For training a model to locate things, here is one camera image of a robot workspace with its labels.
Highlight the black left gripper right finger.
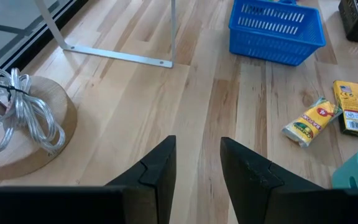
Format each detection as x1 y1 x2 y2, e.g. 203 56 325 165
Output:
220 136 323 224

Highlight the blue plastic basket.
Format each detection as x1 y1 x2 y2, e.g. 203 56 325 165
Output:
228 0 327 67

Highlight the white shade wooden base lamp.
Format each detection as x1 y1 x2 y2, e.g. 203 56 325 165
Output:
0 75 78 181

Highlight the yellow crayon pack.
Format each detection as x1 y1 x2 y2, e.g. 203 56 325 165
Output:
281 96 344 148

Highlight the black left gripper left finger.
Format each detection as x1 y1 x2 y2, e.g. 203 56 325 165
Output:
104 135 177 224

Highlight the clear bundled lamp cable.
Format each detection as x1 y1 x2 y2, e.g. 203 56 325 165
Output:
0 62 67 156

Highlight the white perforated metal shelf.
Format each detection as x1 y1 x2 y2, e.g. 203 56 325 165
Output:
34 0 177 69

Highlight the black plastic basket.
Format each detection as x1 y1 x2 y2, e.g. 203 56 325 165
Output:
337 0 358 46

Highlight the teal plastic bin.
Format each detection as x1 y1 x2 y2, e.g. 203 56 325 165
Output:
331 142 358 190

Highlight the yellow crayon box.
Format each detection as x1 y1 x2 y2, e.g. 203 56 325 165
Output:
332 80 358 140

